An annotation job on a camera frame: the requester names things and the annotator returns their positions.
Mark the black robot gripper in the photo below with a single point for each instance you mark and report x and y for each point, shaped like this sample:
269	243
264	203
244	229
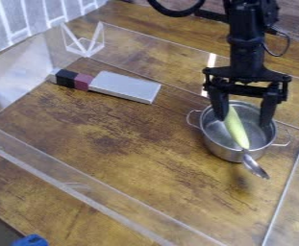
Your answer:
247	77

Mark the yellow handled metal spoon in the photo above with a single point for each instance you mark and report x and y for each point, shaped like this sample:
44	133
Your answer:
236	128

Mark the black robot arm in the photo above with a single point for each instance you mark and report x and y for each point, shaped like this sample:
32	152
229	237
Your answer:
251	18

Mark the silver metal pot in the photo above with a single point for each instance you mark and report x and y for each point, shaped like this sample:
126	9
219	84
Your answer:
219	139

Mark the grey block with coloured end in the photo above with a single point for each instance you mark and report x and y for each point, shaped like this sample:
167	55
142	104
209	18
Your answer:
109	83

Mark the clear acrylic triangle stand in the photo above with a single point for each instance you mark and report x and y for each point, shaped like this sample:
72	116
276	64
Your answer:
81	45

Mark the blue object at corner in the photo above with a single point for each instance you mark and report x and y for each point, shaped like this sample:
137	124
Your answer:
32	240

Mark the black wall strip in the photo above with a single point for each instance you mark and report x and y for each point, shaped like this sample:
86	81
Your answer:
221	17

